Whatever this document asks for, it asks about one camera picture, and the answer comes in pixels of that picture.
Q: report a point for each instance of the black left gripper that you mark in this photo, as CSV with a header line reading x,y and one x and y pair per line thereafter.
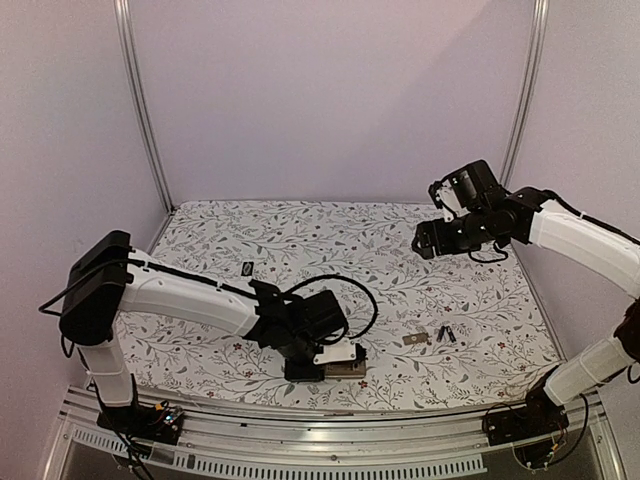
x,y
298,375

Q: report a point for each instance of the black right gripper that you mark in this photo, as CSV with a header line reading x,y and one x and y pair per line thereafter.
x,y
425,233

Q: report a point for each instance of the small white remote control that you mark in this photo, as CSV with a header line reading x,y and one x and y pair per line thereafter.
x,y
345,370

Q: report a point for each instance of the small grey battery cover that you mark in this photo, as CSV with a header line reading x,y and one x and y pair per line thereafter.
x,y
417,338

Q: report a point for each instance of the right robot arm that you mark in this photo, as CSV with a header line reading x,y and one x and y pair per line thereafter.
x,y
479,210

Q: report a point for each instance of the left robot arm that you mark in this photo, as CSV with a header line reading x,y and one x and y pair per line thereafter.
x,y
114,277

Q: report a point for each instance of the floral patterned table mat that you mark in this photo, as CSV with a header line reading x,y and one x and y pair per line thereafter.
x,y
362,252

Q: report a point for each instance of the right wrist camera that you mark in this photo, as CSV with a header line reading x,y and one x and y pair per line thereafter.
x,y
445,199

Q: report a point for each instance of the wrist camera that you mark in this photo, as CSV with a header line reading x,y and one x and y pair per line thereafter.
x,y
445,199
343,351

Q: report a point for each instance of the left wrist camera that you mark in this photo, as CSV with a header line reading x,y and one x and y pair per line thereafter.
x,y
343,351

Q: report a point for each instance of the aluminium front frame rail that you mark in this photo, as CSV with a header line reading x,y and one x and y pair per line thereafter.
x,y
228,440

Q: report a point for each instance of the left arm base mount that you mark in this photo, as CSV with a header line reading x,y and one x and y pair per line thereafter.
x,y
161,423

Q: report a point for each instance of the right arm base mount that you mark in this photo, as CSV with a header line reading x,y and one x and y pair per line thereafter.
x,y
540,422

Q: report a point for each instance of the right aluminium corner post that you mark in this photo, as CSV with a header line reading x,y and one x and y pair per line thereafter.
x,y
532,66

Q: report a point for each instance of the aluminium corner post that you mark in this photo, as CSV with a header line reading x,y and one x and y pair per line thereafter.
x,y
141,111
532,66

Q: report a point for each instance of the left aluminium corner post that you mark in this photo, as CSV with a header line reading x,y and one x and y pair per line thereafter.
x,y
141,111

